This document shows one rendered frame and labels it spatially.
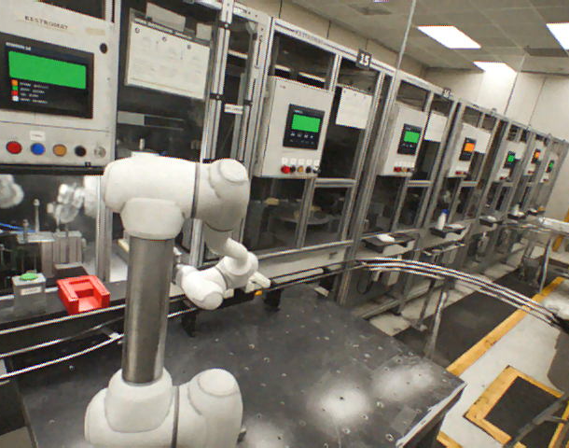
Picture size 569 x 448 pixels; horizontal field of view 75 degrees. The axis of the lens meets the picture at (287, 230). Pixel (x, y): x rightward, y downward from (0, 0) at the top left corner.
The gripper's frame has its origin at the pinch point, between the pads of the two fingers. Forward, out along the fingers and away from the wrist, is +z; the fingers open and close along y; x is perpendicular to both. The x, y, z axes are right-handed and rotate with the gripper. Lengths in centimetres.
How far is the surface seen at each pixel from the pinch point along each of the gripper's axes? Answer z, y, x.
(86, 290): -7.4, -6.1, 31.0
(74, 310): -15.8, -7.8, 37.1
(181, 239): 26.3, -5.3, -23.3
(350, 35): 363, 218, -519
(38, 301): -10.9, -4.8, 46.0
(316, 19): 363, 220, -424
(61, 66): -1, 66, 37
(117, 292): -6.8, -9.7, 19.8
